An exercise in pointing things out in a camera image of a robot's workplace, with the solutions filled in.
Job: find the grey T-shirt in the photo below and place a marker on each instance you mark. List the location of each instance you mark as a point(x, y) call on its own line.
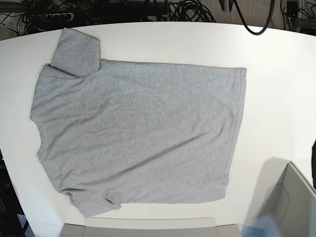
point(118, 132)

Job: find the black power strip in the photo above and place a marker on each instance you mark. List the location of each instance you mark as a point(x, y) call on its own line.
point(54, 17)

